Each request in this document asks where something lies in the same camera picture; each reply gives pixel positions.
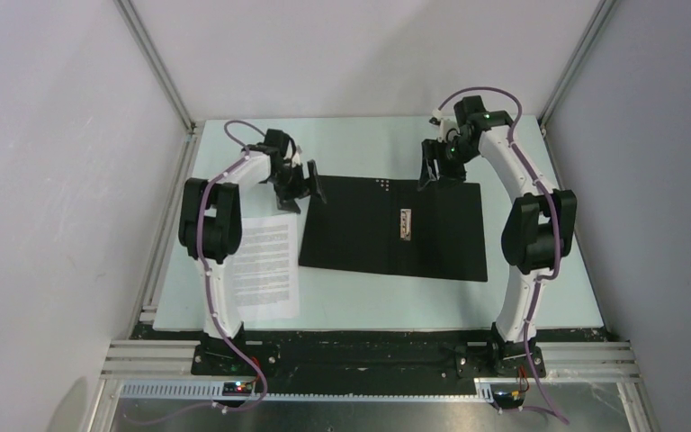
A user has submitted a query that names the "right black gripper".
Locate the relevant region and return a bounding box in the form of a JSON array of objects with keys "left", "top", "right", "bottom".
[{"left": 418, "top": 137, "right": 480, "bottom": 192}]

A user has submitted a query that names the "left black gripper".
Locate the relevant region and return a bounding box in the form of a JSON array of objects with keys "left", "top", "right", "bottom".
[{"left": 266, "top": 160, "right": 325, "bottom": 214}]

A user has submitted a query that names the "metal folder clip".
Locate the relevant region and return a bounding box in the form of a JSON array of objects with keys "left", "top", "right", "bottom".
[{"left": 399, "top": 209, "right": 412, "bottom": 241}]

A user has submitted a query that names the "red and black folder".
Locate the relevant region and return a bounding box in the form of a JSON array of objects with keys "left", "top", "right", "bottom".
[{"left": 299, "top": 175, "right": 488, "bottom": 283}]

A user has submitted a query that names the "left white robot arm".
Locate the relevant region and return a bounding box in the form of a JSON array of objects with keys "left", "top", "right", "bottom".
[{"left": 177, "top": 129, "right": 327, "bottom": 374}]

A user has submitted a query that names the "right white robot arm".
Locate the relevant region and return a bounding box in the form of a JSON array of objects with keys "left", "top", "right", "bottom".
[{"left": 418, "top": 109, "right": 578, "bottom": 376}]

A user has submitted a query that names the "printed white paper sheet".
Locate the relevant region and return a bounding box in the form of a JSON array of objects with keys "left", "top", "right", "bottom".
[{"left": 228, "top": 213, "right": 301, "bottom": 322}]

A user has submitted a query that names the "left controller board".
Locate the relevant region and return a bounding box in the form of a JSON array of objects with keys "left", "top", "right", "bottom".
[{"left": 221, "top": 381, "right": 255, "bottom": 397}]

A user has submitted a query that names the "controller board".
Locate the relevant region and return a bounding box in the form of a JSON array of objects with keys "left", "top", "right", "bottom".
[
  {"left": 221, "top": 381, "right": 255, "bottom": 397},
  {"left": 491, "top": 391, "right": 525, "bottom": 411}
]

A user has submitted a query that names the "right controller board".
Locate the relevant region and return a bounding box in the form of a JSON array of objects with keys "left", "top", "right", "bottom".
[{"left": 491, "top": 391, "right": 525, "bottom": 411}]

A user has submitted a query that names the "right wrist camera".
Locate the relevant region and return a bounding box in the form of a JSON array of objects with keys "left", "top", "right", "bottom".
[{"left": 429, "top": 109, "right": 458, "bottom": 141}]

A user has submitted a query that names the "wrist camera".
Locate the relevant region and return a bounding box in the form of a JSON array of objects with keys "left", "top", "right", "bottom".
[
  {"left": 283, "top": 143, "right": 302, "bottom": 167},
  {"left": 429, "top": 109, "right": 458, "bottom": 141}
]

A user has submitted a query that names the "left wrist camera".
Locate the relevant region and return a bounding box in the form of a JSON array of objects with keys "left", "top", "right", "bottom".
[{"left": 283, "top": 143, "right": 302, "bottom": 167}]

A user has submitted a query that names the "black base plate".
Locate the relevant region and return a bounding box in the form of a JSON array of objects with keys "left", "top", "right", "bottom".
[{"left": 130, "top": 324, "right": 611, "bottom": 397}]

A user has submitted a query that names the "right aluminium corner post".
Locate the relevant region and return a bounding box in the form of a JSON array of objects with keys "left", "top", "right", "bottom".
[{"left": 538, "top": 0, "right": 621, "bottom": 130}]

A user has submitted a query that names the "aluminium corner post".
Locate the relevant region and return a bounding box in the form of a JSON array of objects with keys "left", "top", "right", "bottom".
[
  {"left": 112, "top": 0, "right": 196, "bottom": 133},
  {"left": 538, "top": 0, "right": 621, "bottom": 130}
]

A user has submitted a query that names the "aluminium frame rail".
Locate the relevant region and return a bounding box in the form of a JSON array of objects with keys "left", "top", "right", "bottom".
[{"left": 84, "top": 331, "right": 660, "bottom": 431}]

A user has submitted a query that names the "left aluminium corner post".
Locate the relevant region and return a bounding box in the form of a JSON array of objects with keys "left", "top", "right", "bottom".
[{"left": 112, "top": 0, "right": 196, "bottom": 133}]

